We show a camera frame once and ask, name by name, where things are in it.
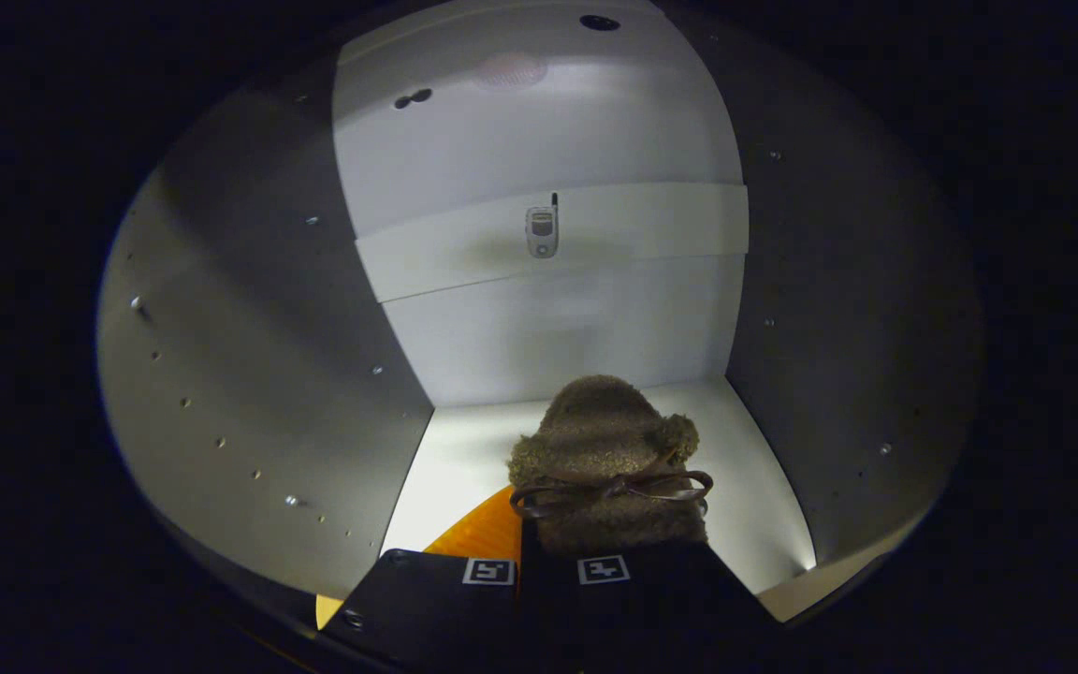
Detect grey shoe cabinet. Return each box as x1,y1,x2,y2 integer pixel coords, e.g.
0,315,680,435
95,0,984,628

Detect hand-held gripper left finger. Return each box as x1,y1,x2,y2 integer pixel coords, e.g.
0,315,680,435
319,485,526,674

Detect brown fuzzy shoe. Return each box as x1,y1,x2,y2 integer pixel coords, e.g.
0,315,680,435
508,374,715,558

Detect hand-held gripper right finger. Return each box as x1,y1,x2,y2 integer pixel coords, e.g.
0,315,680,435
520,541,783,674

